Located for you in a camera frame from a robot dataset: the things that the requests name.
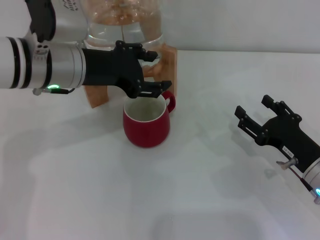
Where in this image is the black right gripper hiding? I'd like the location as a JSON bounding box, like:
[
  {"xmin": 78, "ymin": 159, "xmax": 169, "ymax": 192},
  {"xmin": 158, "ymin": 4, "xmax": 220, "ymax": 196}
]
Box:
[{"xmin": 234, "ymin": 94, "xmax": 320, "ymax": 174}]

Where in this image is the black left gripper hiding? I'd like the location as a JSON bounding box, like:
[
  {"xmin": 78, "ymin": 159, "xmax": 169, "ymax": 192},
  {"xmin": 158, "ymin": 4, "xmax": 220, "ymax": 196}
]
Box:
[{"xmin": 81, "ymin": 41, "xmax": 173, "ymax": 99}]

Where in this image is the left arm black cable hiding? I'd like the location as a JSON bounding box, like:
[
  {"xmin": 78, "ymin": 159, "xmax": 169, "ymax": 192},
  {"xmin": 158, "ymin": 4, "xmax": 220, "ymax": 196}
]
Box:
[{"xmin": 32, "ymin": 86, "xmax": 77, "ymax": 96}]

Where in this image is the red ceramic cup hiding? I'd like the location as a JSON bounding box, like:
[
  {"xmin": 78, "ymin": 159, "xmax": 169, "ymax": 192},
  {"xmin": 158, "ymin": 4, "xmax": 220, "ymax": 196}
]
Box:
[{"xmin": 122, "ymin": 90, "xmax": 177, "ymax": 149}]

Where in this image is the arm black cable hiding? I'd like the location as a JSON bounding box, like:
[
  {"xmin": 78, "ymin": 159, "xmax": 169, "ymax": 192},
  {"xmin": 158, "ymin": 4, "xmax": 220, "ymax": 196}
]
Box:
[
  {"xmin": 32, "ymin": 86, "xmax": 77, "ymax": 96},
  {"xmin": 276, "ymin": 157, "xmax": 320, "ymax": 200}
]

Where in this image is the left wrist camera housing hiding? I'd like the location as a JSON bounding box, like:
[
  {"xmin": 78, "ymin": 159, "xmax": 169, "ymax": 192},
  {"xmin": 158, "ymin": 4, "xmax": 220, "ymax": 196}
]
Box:
[{"xmin": 23, "ymin": 0, "xmax": 90, "ymax": 46}]

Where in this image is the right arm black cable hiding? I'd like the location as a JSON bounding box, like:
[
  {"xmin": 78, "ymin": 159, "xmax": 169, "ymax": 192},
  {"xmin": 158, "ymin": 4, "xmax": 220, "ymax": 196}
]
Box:
[{"xmin": 276, "ymin": 157, "xmax": 320, "ymax": 200}]

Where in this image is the wooden dispenser stand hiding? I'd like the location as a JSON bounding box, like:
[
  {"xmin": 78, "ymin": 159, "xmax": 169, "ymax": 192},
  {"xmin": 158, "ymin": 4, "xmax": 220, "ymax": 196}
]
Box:
[{"xmin": 83, "ymin": 43, "xmax": 179, "ymax": 109}]

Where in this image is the glass water dispenser jar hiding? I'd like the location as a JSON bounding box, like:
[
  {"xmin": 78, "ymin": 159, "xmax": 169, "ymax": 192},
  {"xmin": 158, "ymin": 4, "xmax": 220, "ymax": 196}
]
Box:
[{"xmin": 83, "ymin": 0, "xmax": 166, "ymax": 71}]

